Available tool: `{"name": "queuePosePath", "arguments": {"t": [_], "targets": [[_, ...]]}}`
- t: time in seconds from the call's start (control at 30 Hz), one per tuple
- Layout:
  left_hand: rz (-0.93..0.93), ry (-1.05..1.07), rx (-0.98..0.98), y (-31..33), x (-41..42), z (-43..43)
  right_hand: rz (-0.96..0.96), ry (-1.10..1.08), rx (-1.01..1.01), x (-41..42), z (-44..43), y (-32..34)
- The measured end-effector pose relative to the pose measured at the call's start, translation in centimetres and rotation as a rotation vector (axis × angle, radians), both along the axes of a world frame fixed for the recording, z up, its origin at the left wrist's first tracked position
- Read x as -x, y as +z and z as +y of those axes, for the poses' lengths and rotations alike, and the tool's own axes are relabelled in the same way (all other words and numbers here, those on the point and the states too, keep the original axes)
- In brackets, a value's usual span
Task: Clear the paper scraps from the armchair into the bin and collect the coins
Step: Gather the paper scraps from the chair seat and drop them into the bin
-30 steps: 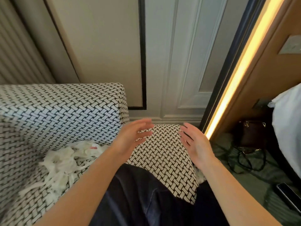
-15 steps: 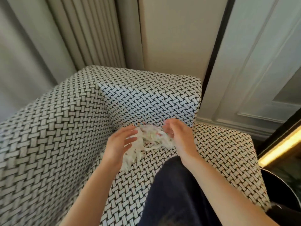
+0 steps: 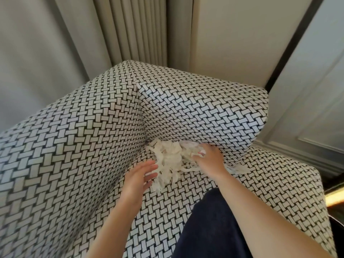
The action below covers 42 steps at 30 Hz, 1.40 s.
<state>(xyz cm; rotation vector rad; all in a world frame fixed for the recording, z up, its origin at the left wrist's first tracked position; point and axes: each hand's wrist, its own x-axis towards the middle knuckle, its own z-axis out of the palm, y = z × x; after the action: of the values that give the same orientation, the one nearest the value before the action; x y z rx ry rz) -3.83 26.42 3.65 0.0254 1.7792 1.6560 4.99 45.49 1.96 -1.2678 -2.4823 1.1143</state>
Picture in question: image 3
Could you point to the person's right hand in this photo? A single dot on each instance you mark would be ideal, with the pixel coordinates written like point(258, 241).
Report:
point(212, 161)

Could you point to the person's left hand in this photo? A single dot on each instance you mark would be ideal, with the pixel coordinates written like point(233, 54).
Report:
point(135, 182)

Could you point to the pile of white paper scraps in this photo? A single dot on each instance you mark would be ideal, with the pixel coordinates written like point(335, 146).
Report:
point(166, 158)

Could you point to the black white woven-pattern sofa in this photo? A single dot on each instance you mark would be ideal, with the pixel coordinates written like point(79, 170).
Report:
point(67, 158)

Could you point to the person's right forearm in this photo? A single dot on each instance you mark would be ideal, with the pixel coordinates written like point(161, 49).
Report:
point(266, 223)

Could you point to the person's left forearm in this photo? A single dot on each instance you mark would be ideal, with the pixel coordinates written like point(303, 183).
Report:
point(110, 233)

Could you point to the lit yellow light strip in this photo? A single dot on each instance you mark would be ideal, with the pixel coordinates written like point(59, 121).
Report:
point(334, 197)

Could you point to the black round trash bin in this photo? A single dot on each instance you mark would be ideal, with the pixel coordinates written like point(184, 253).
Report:
point(337, 233)

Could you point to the pleated beige curtain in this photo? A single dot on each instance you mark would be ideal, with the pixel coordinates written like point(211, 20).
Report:
point(134, 26)

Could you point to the sheer white curtain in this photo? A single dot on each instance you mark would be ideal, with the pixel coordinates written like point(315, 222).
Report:
point(35, 56)

